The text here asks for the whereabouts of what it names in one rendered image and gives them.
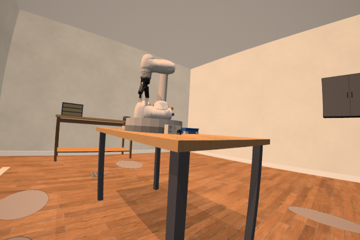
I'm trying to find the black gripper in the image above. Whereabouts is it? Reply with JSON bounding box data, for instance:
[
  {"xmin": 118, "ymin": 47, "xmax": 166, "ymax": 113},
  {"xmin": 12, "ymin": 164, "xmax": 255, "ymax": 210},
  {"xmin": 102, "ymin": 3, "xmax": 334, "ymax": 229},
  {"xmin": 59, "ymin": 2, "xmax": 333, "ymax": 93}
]
[{"xmin": 138, "ymin": 78, "xmax": 150, "ymax": 106}]

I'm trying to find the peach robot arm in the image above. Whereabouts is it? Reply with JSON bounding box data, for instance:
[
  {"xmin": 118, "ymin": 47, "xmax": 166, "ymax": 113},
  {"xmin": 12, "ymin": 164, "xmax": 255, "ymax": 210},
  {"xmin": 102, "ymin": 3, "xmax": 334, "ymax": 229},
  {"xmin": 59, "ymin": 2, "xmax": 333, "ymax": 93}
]
[{"xmin": 134, "ymin": 54, "xmax": 176, "ymax": 120}]

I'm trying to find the blue shallow tray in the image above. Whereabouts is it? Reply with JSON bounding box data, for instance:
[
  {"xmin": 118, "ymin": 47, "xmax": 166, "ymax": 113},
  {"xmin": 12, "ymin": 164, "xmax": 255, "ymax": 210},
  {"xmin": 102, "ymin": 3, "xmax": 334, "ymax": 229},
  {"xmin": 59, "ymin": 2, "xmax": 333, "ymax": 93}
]
[{"xmin": 182, "ymin": 127, "xmax": 199, "ymax": 134}]

